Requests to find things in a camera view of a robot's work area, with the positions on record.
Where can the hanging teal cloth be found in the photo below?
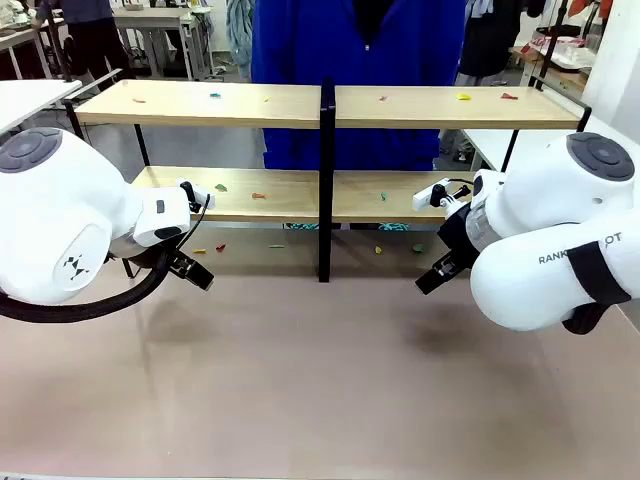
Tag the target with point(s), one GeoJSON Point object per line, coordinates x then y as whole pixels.
{"type": "Point", "coordinates": [239, 30]}

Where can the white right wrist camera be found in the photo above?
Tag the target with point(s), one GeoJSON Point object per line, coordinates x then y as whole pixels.
{"type": "Point", "coordinates": [422, 199]}

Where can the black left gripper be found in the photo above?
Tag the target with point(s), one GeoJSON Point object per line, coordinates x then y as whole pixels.
{"type": "Point", "coordinates": [179, 261]}

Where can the person in blue jacket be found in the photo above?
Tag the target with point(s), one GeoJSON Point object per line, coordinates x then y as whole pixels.
{"type": "Point", "coordinates": [310, 40]}

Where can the wooden background desk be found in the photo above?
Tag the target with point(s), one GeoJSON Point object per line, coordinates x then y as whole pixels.
{"type": "Point", "coordinates": [20, 37]}
{"type": "Point", "coordinates": [565, 75]}

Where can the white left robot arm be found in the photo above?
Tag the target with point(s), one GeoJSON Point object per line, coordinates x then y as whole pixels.
{"type": "Point", "coordinates": [50, 215]}

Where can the long wooden shelf board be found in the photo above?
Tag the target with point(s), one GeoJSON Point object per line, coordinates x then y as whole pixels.
{"type": "Point", "coordinates": [200, 110]}

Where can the white background table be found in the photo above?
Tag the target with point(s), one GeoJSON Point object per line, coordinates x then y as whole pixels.
{"type": "Point", "coordinates": [150, 17]}

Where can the white side table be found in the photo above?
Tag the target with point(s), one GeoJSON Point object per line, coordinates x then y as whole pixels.
{"type": "Point", "coordinates": [30, 97]}
{"type": "Point", "coordinates": [500, 145]}

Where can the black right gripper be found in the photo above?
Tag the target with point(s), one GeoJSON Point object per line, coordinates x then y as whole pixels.
{"type": "Point", "coordinates": [460, 235]}

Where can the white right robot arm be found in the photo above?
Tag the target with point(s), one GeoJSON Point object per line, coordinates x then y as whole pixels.
{"type": "Point", "coordinates": [540, 210]}

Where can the short wooden shelf board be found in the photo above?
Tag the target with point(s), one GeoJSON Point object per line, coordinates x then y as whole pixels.
{"type": "Point", "coordinates": [290, 195]}

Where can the orange cloth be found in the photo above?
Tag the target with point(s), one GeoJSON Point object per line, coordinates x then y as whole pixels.
{"type": "Point", "coordinates": [585, 7]}

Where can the black stand pole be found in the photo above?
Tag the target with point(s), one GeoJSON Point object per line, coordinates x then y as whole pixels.
{"type": "Point", "coordinates": [59, 50]}
{"type": "Point", "coordinates": [554, 45]}

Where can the black metal shelf frame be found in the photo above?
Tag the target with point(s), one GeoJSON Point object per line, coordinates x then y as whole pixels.
{"type": "Point", "coordinates": [326, 150]}

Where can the background person in dark clothes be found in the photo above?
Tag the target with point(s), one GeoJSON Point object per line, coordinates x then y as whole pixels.
{"type": "Point", "coordinates": [95, 40]}

